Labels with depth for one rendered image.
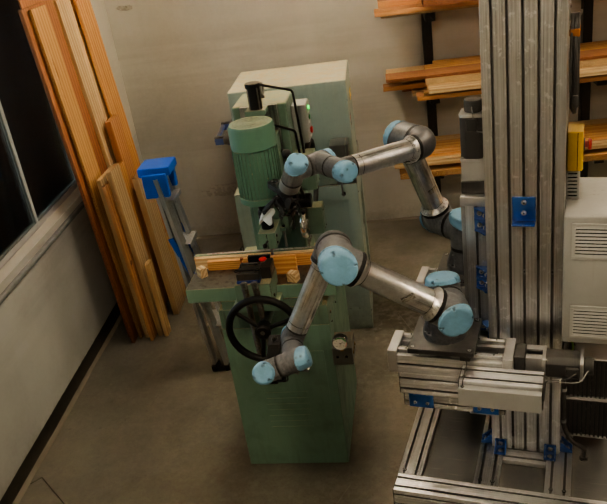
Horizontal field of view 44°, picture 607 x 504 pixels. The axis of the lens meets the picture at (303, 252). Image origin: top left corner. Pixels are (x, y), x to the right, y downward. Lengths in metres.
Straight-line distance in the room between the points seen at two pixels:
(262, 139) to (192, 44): 2.55
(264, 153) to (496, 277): 0.94
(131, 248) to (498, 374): 2.39
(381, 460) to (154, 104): 3.09
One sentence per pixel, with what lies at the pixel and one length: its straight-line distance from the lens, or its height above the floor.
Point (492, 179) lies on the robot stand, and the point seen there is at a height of 1.34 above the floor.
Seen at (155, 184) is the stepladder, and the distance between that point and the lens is 3.65.
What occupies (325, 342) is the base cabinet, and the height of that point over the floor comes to 0.63.
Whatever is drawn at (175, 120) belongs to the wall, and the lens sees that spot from 5.40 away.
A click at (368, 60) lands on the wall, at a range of 5.14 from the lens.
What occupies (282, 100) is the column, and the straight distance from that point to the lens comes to 3.00.
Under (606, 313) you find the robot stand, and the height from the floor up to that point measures 0.89.
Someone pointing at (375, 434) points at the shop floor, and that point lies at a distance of 3.50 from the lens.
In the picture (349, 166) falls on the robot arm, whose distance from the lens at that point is 2.46.
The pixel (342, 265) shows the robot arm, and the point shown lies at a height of 1.24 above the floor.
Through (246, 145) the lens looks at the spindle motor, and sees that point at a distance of 2.76.
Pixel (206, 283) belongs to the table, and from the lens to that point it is 3.01.
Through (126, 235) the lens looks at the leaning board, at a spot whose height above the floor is 0.67.
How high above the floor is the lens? 2.26
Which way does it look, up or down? 26 degrees down
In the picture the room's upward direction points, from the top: 9 degrees counter-clockwise
